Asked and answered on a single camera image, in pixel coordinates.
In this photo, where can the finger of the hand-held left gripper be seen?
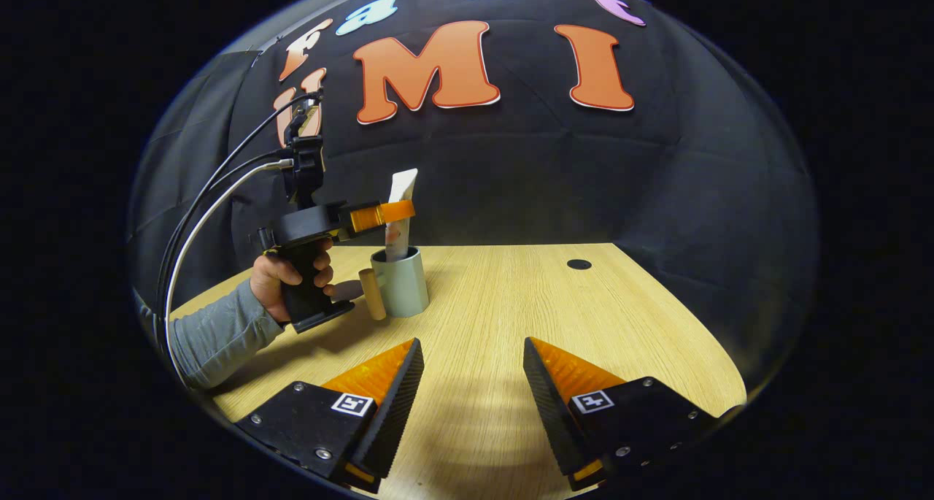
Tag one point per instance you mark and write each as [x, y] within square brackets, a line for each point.
[383, 215]

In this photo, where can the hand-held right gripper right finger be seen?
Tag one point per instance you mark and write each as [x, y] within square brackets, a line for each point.
[551, 412]

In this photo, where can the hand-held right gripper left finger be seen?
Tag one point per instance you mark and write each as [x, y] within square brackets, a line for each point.
[398, 412]

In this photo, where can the white toothpaste tube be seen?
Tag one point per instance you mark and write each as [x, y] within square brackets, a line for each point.
[403, 186]

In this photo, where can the wooden desktop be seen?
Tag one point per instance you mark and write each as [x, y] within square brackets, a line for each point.
[511, 303]

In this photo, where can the black backdrop cloth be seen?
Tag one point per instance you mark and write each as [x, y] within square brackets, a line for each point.
[547, 171]

